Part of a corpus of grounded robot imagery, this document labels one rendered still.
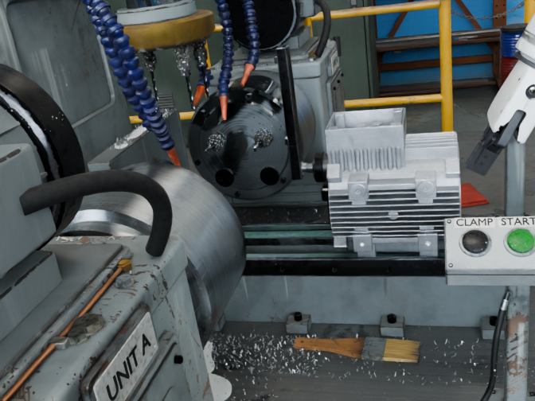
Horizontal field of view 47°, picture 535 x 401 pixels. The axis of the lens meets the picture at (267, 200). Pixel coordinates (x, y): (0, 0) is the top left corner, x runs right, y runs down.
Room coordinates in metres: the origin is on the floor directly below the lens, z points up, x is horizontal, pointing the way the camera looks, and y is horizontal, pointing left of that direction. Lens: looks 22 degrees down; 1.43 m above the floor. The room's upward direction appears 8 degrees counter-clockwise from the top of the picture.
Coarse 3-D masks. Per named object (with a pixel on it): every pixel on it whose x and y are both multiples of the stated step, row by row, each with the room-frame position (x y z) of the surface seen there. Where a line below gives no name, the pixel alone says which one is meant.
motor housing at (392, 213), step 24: (408, 144) 0.92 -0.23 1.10; (432, 144) 0.90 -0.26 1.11; (456, 144) 0.89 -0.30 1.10; (408, 168) 0.89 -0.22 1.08; (432, 168) 0.88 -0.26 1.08; (336, 192) 0.89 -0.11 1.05; (384, 192) 0.87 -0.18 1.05; (408, 192) 0.85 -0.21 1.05; (456, 192) 0.85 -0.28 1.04; (336, 216) 0.88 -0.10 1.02; (360, 216) 0.87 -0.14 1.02; (384, 216) 0.86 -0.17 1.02; (408, 216) 0.85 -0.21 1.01; (432, 216) 0.85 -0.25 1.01; (456, 216) 0.84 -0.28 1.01; (384, 240) 0.87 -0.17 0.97; (408, 240) 0.86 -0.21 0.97
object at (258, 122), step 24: (264, 72) 1.37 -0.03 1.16; (216, 96) 1.25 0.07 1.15; (240, 96) 1.24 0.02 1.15; (264, 96) 1.22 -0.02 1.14; (192, 120) 1.27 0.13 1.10; (216, 120) 1.25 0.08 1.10; (240, 120) 1.24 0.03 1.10; (264, 120) 1.22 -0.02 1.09; (312, 120) 1.33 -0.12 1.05; (192, 144) 1.28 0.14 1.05; (216, 144) 1.22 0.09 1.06; (240, 144) 1.24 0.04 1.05; (264, 144) 1.19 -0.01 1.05; (216, 168) 1.26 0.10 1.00; (240, 168) 1.24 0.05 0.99; (264, 168) 1.22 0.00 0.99; (288, 168) 1.22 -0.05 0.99; (240, 192) 1.25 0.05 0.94; (264, 192) 1.23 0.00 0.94
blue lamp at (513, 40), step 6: (504, 36) 1.16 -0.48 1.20; (510, 36) 1.15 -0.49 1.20; (516, 36) 1.14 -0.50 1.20; (504, 42) 1.16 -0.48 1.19; (510, 42) 1.15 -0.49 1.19; (516, 42) 1.14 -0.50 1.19; (504, 48) 1.16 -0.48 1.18; (510, 48) 1.15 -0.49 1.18; (516, 48) 1.14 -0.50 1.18; (504, 54) 1.16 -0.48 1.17; (510, 54) 1.15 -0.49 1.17
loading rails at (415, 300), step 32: (256, 224) 1.09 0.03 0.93; (288, 224) 1.07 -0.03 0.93; (320, 224) 1.05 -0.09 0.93; (256, 256) 0.98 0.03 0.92; (288, 256) 0.96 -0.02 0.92; (320, 256) 0.94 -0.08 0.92; (352, 256) 0.93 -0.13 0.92; (384, 256) 0.91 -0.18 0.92; (416, 256) 0.88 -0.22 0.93; (256, 288) 0.95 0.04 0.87; (288, 288) 0.93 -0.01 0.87; (320, 288) 0.92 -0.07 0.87; (352, 288) 0.90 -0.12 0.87; (384, 288) 0.88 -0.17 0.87; (416, 288) 0.87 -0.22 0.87; (448, 288) 0.85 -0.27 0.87; (480, 288) 0.84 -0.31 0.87; (224, 320) 0.96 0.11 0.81; (256, 320) 0.95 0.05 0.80; (288, 320) 0.91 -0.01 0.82; (320, 320) 0.92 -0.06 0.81; (352, 320) 0.90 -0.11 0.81; (384, 320) 0.87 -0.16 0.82; (416, 320) 0.87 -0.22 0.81; (448, 320) 0.85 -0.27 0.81; (480, 320) 0.84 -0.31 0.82
